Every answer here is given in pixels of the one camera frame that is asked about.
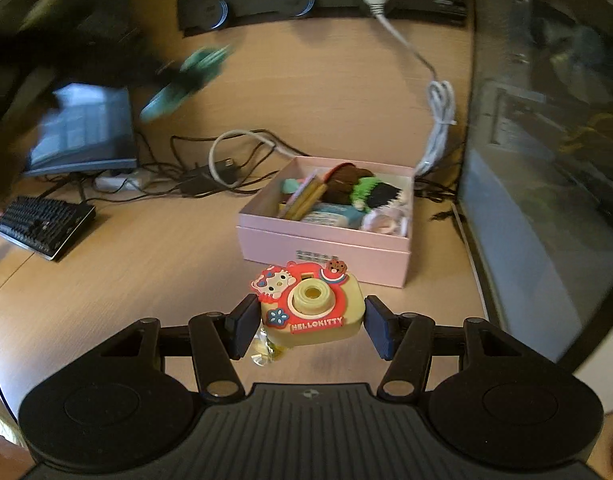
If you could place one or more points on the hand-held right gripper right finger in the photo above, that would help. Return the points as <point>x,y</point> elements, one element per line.
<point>379,327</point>

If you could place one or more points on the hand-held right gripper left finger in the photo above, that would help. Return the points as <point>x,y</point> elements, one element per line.
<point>244,327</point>

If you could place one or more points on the yellow and red toy camera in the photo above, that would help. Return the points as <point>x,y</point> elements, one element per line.
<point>311,305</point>

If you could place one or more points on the pink cardboard box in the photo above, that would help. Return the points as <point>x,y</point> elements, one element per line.
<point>326,260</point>

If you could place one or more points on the green blurred toy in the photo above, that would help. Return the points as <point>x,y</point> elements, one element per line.
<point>204,65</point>

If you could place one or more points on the computer monitor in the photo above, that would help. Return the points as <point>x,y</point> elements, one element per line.
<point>86,130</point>

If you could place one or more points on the pink and white round toy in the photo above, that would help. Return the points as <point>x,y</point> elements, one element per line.
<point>386,222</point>

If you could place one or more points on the blue and white packet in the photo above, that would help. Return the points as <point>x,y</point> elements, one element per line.
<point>331,217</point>

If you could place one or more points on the pink and yellow booklet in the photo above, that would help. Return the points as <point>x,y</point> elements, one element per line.
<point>304,197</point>

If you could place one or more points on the brown plush toy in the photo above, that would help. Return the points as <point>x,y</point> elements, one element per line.
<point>344,185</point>

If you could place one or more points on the small teal item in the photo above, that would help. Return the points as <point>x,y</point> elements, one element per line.
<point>289,186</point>

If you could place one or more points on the black power adapter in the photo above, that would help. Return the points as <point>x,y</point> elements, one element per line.
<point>201,182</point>

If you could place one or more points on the white power strip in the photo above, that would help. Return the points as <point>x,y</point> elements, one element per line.
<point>121,180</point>

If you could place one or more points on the black keyboard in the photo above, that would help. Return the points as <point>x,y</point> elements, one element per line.
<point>46,227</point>

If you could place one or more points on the glass computer case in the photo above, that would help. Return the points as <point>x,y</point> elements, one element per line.
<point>546,160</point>

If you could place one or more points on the black desk socket bar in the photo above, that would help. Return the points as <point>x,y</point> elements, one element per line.
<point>336,2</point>

